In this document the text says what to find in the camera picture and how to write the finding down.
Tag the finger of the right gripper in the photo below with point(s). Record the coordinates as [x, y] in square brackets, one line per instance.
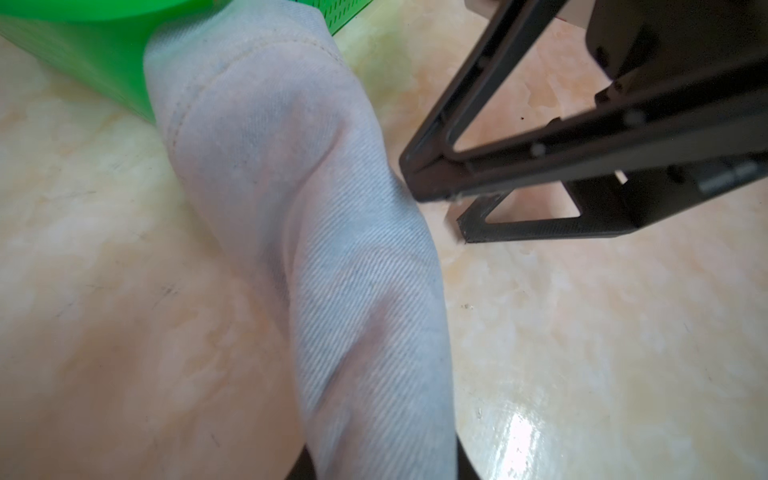
[602, 214]
[587, 145]

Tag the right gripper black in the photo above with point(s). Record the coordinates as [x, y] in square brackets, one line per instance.
[692, 76]

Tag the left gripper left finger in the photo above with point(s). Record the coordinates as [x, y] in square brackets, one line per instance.
[303, 468]

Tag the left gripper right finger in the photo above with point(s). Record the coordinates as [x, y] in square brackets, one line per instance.
[465, 469]

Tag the light denim skirt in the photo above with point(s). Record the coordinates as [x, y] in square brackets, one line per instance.
[279, 151]

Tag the green plastic basket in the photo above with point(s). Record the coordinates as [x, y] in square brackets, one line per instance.
[120, 42]

